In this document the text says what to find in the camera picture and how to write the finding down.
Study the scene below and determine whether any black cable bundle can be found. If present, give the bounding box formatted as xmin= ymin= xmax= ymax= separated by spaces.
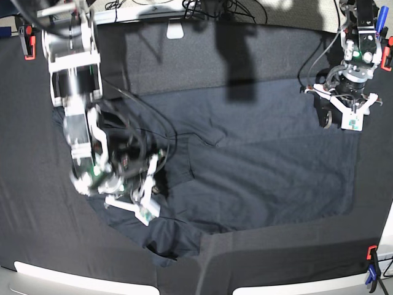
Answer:
xmin=104 ymin=0 xmax=268 ymax=24

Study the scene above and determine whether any dark grey t-shirt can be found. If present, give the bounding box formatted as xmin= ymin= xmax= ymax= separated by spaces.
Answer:
xmin=83 ymin=79 xmax=362 ymax=267

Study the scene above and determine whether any red black clamp far left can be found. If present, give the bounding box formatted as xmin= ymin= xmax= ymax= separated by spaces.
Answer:
xmin=18 ymin=25 xmax=36 ymax=61

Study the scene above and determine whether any aluminium rail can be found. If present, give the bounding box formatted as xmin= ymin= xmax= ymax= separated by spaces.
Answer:
xmin=95 ymin=6 xmax=184 ymax=25

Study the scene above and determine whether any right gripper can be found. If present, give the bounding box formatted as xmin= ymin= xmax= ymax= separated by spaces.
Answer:
xmin=101 ymin=149 xmax=168 ymax=198

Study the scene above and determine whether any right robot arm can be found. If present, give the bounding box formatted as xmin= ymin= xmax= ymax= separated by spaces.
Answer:
xmin=37 ymin=1 xmax=166 ymax=203

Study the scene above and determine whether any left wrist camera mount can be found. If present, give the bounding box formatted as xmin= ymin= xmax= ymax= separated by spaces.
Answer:
xmin=304 ymin=84 xmax=383 ymax=132

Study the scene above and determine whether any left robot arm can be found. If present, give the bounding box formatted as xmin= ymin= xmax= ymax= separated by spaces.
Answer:
xmin=305 ymin=1 xmax=392 ymax=132

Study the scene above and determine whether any blue clamp far right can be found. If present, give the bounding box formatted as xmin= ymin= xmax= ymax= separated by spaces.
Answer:
xmin=375 ymin=6 xmax=389 ymax=41

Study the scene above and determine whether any red clamp far right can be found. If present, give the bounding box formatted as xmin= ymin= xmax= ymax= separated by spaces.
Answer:
xmin=381 ymin=36 xmax=392 ymax=72

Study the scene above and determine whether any red blue clamp near right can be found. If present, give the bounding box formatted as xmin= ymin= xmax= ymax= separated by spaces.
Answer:
xmin=365 ymin=245 xmax=389 ymax=295

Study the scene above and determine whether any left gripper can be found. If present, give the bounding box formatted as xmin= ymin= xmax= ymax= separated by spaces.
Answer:
xmin=313 ymin=92 xmax=342 ymax=129

